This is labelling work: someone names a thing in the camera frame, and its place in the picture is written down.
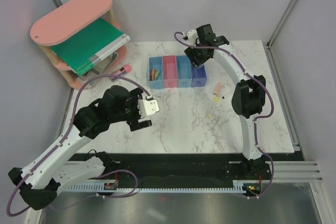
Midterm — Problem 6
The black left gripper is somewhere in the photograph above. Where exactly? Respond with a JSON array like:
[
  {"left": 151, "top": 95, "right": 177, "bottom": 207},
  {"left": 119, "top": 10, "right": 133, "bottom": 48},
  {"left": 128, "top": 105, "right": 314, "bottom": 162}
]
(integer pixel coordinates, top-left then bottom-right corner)
[{"left": 110, "top": 88, "right": 152, "bottom": 131}]

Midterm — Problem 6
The pink capped clear tube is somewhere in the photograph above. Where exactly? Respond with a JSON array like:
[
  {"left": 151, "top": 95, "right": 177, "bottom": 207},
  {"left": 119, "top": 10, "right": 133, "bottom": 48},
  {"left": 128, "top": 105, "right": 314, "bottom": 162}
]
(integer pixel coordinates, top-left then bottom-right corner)
[{"left": 111, "top": 65, "right": 132, "bottom": 81}]

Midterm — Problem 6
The green mini stapler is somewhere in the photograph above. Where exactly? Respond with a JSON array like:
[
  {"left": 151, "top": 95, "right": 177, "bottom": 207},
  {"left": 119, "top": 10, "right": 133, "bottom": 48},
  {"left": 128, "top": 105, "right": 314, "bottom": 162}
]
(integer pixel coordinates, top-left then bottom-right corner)
[{"left": 155, "top": 70, "right": 161, "bottom": 81}]

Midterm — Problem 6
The pink eraser stick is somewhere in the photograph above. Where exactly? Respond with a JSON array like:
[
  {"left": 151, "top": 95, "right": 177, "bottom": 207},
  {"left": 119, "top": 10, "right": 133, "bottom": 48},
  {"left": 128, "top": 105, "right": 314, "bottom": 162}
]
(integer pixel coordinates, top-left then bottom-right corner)
[{"left": 213, "top": 82, "right": 222, "bottom": 96}]

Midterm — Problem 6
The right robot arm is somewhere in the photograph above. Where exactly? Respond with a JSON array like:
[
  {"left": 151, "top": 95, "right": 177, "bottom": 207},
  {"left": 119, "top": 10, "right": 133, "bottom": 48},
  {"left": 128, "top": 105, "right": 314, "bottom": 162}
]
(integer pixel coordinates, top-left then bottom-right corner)
[{"left": 182, "top": 24, "right": 266, "bottom": 179}]

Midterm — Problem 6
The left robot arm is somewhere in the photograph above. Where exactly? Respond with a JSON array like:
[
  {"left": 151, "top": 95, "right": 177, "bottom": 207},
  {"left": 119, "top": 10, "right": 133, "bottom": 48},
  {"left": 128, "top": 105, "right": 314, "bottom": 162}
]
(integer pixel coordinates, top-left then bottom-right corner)
[{"left": 8, "top": 85, "right": 160, "bottom": 210}]

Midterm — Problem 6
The sky blue drawer bin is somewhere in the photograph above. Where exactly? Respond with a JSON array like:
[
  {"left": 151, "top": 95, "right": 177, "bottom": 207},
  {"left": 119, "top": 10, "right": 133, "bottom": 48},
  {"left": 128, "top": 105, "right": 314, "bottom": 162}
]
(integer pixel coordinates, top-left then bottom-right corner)
[{"left": 176, "top": 55, "right": 192, "bottom": 88}]

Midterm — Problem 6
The purple blue drawer bin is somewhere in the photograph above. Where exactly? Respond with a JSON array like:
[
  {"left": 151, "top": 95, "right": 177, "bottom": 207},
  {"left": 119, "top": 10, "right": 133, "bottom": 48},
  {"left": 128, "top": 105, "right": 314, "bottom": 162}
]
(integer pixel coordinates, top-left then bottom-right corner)
[{"left": 191, "top": 65, "right": 207, "bottom": 88}]

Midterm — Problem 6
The pink drawer bin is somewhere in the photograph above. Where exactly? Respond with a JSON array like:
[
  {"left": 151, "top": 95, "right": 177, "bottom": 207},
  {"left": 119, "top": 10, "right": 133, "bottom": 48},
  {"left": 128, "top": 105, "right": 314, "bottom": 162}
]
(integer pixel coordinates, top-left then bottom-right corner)
[{"left": 162, "top": 55, "right": 178, "bottom": 88}]

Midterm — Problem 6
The light blue drawer bin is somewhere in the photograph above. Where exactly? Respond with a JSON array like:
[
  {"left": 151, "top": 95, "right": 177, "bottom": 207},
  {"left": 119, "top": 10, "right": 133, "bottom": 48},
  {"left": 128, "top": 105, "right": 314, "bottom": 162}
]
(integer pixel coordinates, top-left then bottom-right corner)
[{"left": 148, "top": 57, "right": 164, "bottom": 89}]

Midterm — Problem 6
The yellow tipped white pen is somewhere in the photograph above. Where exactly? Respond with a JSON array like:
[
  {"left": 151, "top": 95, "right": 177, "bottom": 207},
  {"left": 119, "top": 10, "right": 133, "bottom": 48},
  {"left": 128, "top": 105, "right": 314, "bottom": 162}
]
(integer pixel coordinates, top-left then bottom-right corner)
[{"left": 209, "top": 96, "right": 219, "bottom": 118}]

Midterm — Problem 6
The black tipped white pen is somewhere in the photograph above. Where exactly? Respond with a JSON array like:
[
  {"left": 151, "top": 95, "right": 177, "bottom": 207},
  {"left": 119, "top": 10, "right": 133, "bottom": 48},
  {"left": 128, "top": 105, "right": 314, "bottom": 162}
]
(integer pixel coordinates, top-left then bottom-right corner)
[{"left": 222, "top": 92, "right": 233, "bottom": 99}]

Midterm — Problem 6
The green binder book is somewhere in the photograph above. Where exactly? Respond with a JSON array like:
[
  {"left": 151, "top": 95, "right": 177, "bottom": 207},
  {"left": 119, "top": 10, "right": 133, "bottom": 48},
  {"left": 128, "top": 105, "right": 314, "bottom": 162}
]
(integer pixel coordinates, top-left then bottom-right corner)
[{"left": 50, "top": 18, "right": 130, "bottom": 76}]

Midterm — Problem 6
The pink oval shelf rack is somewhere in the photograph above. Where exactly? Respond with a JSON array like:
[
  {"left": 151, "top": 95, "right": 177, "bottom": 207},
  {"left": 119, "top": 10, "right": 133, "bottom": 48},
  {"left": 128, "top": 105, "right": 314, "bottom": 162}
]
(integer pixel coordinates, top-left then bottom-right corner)
[{"left": 30, "top": 0, "right": 127, "bottom": 88}]

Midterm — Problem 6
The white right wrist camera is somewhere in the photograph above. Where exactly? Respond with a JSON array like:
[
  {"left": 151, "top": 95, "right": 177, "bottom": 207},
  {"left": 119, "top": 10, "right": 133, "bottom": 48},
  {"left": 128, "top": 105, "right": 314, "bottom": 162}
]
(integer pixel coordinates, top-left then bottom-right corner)
[{"left": 182, "top": 29, "right": 198, "bottom": 46}]

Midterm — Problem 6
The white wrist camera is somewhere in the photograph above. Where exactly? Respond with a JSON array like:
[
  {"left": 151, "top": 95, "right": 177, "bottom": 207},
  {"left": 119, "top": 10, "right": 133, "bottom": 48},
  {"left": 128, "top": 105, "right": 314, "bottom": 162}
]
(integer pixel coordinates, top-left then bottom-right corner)
[
  {"left": 138, "top": 95, "right": 160, "bottom": 118},
  {"left": 182, "top": 29, "right": 198, "bottom": 46}
]

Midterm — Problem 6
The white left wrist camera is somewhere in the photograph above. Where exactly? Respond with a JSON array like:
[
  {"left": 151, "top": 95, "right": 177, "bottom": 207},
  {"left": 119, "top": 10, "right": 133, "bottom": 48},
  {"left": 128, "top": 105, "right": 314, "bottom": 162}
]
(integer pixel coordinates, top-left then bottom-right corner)
[{"left": 138, "top": 95, "right": 160, "bottom": 118}]

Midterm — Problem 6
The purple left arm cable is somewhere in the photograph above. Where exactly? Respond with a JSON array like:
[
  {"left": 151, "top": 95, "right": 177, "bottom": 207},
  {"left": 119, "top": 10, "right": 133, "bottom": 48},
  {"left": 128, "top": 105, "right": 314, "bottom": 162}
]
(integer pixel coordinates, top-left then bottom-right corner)
[{"left": 6, "top": 73, "right": 153, "bottom": 217}]

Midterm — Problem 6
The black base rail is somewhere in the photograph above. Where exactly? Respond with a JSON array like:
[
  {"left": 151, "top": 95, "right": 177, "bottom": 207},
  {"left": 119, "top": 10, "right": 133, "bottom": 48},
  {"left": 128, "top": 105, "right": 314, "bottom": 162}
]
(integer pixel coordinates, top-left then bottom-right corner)
[{"left": 65, "top": 151, "right": 275, "bottom": 189}]

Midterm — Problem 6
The white cable duct strip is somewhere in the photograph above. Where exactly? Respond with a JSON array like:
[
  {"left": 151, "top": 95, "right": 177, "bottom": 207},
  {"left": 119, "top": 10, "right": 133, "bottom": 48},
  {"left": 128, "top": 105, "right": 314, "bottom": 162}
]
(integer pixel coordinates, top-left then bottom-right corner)
[{"left": 65, "top": 180, "right": 260, "bottom": 194}]

